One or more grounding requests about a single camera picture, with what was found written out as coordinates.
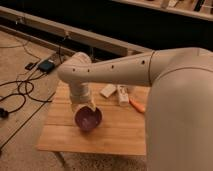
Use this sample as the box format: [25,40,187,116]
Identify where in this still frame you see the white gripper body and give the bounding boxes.
[70,92,93,106]

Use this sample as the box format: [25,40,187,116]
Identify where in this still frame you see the orange carrot toy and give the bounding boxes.
[129,98,145,113]

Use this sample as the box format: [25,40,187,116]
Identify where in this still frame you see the wooden table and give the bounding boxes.
[37,82,146,155]

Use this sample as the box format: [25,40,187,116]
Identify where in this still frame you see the purple bowl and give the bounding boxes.
[75,106,102,131]

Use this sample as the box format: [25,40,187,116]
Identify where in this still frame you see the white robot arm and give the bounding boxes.
[58,48,213,171]

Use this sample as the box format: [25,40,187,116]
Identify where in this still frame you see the white plastic bottle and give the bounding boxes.
[117,85,129,106]

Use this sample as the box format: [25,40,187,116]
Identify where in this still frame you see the dark power adapter box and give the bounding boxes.
[38,60,55,73]

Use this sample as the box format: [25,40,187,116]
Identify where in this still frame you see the white sponge block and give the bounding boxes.
[100,84,116,98]

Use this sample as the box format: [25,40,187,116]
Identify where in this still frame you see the small black device on floor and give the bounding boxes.
[25,62,37,70]

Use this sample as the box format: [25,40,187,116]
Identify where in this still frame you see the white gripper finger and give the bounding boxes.
[71,104,80,114]
[88,101,96,111]

